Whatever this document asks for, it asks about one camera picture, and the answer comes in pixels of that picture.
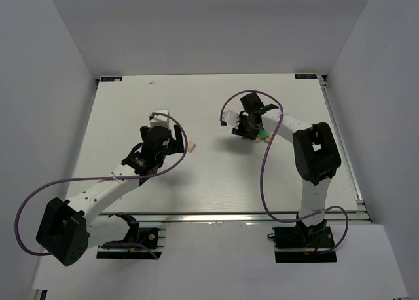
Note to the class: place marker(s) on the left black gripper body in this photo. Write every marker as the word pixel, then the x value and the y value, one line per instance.
pixel 171 143

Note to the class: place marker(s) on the right blue corner label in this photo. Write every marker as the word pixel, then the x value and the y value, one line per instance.
pixel 305 76

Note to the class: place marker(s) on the green rectangular block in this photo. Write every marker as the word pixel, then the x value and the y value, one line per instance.
pixel 264 134

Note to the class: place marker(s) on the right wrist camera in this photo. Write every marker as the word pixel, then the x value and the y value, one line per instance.
pixel 232 119

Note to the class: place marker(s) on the beige arch block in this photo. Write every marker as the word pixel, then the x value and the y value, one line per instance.
pixel 191 146

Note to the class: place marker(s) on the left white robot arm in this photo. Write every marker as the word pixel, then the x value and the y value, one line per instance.
pixel 70 227

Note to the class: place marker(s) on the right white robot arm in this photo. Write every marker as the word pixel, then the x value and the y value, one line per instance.
pixel 316 154

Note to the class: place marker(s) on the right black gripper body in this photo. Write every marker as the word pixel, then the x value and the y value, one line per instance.
pixel 247 131

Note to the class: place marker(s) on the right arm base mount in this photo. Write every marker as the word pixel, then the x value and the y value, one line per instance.
pixel 290 249

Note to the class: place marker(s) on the left blue corner label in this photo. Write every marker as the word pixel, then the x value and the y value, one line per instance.
pixel 111 79

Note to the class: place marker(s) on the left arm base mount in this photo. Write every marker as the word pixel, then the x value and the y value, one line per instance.
pixel 139 243

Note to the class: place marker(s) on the blue corner label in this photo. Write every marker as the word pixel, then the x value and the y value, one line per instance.
pixel 305 76
pixel 111 79

